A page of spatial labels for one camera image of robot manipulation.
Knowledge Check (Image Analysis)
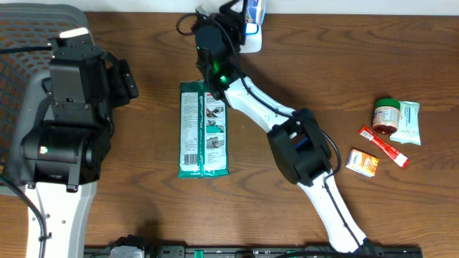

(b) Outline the white blue labelled jar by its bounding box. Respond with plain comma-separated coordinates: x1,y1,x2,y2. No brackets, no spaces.
245,0,267,26

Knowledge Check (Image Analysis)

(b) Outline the white red package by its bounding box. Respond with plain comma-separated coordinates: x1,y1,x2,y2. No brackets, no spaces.
178,80,229,178

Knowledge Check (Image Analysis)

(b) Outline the green lid white jar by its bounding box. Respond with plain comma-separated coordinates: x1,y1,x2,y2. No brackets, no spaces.
372,98,401,135

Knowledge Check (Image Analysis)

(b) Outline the small orange carton box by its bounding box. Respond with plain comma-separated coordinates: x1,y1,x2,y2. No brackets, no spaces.
346,149,379,177

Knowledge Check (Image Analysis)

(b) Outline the teal white snack packet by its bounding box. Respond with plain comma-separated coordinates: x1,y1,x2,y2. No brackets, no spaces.
389,101,421,145

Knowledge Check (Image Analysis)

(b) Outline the red coffee stick sachet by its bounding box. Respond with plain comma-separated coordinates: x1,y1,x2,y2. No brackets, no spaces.
359,125,410,168

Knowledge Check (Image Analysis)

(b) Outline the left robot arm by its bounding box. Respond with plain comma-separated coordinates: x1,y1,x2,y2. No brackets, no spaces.
19,33,138,257

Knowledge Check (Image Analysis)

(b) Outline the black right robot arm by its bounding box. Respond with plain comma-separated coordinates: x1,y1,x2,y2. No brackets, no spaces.
191,1,366,254

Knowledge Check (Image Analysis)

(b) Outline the white barcode scanner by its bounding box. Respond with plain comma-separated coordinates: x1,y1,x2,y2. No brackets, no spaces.
240,23,262,54

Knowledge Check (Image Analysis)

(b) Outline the grey plastic mesh basket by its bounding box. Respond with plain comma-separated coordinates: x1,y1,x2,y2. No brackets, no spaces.
1,3,88,188

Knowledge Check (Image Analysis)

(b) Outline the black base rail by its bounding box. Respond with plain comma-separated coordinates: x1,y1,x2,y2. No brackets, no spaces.
82,235,424,258

